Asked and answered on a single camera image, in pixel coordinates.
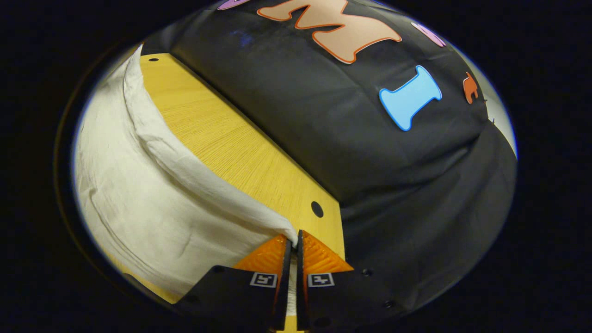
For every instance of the black backdrop cloth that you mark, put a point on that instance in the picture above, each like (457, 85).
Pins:
(323, 115)

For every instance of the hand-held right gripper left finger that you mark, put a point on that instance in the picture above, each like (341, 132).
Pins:
(287, 277)

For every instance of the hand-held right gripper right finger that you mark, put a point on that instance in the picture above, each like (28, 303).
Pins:
(300, 282)

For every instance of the white jeans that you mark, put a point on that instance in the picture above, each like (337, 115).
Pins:
(148, 203)

